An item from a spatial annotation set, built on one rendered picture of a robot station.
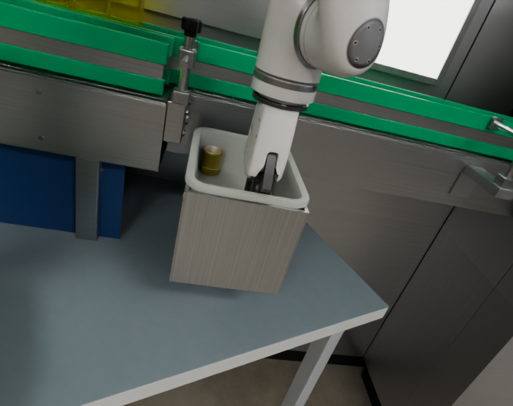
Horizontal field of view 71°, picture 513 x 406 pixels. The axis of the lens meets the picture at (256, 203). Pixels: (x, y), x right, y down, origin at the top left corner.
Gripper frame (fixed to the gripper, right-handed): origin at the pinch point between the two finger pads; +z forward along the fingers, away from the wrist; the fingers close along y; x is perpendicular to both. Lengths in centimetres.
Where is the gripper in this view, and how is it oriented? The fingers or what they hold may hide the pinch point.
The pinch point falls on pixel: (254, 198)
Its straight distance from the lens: 54.8
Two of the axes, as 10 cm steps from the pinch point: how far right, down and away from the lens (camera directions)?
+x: 9.7, 1.7, 1.6
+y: 0.5, 5.1, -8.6
